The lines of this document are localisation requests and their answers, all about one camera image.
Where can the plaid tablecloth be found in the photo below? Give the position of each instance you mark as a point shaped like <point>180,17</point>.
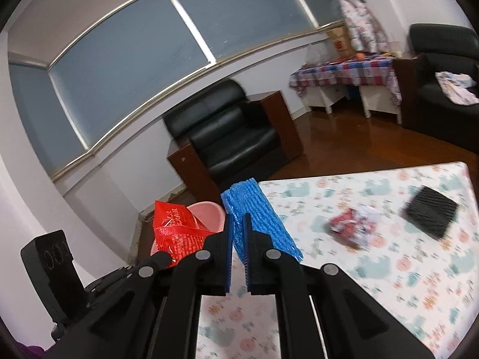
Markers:
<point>344,73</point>

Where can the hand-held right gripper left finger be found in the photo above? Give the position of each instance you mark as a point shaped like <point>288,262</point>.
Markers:
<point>227,258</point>

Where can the black leather armchair wooden sides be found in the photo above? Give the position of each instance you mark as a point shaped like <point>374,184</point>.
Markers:
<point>224,134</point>

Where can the light patterned cloth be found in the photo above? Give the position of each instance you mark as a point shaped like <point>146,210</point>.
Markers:
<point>458,86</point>

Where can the red plastic bag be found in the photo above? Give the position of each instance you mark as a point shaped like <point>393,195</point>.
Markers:
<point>179,233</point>

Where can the cardboard box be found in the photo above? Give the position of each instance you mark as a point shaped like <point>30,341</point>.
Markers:
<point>340,43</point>

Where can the white cabinet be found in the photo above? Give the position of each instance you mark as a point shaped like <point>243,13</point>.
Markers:
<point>380,101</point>
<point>323,97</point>

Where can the person's left forearm purple sleeve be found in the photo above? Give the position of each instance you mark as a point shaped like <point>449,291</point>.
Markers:
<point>32,351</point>

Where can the blue foam net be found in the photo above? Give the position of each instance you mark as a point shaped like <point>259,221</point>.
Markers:
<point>254,205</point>

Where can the clear plastic bag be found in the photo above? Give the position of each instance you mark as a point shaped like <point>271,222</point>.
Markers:
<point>316,54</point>

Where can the hanging patterned garment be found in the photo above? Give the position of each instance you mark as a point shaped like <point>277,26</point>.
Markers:
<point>361,18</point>

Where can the black foam net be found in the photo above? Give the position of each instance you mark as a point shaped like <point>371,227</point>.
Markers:
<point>430,211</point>

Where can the crumpled red white wrapper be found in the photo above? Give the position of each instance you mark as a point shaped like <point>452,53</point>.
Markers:
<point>355,226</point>

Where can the curved window with blinds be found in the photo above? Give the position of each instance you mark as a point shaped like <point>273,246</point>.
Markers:
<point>123,63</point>

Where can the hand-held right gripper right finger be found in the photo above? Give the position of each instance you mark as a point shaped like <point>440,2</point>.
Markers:
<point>248,258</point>

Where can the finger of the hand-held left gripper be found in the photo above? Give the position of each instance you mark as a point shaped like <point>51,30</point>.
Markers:
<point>161,260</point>

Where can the pink plastic bin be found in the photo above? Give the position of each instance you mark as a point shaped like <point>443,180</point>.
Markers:
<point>209,213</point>

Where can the black leather sofa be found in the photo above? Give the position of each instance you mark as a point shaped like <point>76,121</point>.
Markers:
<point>430,93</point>

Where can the animal printed mat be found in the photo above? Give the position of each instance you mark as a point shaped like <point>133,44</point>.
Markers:
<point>336,190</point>

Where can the orange fruit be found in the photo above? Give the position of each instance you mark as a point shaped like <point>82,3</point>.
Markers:
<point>360,56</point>

